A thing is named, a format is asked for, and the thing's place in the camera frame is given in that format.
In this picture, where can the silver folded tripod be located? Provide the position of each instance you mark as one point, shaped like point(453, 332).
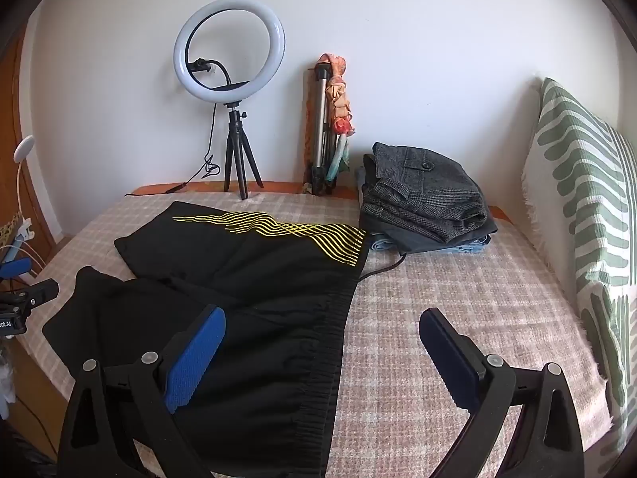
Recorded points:
point(318, 124)

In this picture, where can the grey tweed folded pants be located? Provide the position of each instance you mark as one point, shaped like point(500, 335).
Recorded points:
point(423, 194)

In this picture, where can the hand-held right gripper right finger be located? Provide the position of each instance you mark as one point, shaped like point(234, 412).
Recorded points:
point(445, 353)

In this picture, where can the pink checked blanket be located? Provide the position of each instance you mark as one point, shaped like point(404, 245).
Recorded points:
point(448, 284)

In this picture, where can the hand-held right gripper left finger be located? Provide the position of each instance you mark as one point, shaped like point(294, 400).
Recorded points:
point(194, 358)

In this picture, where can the orange floral cloth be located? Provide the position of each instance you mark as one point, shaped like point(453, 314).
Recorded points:
point(338, 94)

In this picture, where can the white gooseneck lamp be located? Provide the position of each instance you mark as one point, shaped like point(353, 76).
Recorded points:
point(22, 149)

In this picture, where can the dark folded pants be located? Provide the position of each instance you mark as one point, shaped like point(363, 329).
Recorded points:
point(428, 246)

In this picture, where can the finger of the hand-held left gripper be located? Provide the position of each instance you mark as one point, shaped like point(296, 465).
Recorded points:
point(15, 267)
point(42, 293)

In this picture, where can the small black tripod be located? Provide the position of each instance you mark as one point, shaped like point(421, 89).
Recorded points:
point(238, 149)

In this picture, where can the orange wooden bed frame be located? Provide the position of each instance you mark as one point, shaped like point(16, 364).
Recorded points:
point(278, 186)

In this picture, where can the brown wooden panel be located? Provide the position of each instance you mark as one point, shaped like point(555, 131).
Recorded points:
point(37, 209)

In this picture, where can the black pants with yellow print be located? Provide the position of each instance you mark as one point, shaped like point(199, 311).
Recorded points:
point(259, 298)

